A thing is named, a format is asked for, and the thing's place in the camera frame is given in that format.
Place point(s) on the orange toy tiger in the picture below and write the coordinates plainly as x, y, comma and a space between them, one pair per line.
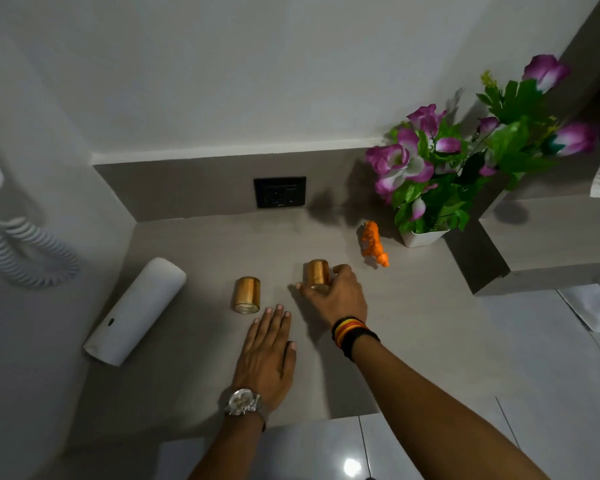
374, 242

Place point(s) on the white flower pot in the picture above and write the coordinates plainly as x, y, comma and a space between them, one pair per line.
422, 237

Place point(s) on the white cloth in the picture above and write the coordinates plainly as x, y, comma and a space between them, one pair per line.
595, 304

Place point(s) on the artificial purple flower plant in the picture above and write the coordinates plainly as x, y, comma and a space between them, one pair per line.
460, 154

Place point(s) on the person's left middle finger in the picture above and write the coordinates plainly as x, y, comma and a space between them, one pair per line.
278, 320

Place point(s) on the person's left little finger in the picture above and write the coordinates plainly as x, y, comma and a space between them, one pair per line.
253, 330

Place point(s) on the person's right thumb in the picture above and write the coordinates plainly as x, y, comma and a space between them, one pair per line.
310, 291

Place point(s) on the black wall socket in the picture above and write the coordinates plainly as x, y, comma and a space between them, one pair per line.
280, 192

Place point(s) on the person's right hand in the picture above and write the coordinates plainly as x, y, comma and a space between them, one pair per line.
341, 304

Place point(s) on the wooden shelf block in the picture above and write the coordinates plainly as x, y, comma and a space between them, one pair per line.
555, 239

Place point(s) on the person's right forearm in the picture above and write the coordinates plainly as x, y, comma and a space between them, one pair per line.
430, 419

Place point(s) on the white paper towel roll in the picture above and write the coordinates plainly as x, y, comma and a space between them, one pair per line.
135, 312

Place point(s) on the person's left thumb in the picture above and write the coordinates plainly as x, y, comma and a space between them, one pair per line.
291, 355

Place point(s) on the orange and black wristbands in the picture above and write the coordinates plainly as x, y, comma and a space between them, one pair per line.
352, 335

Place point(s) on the gold metal can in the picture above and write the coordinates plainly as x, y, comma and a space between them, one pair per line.
246, 294
317, 273

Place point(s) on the silver wristwatch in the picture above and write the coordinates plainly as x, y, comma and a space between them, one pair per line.
241, 402

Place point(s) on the person's left hand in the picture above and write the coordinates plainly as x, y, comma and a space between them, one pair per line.
266, 357

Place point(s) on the person's left forearm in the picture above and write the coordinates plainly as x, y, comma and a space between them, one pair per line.
226, 452

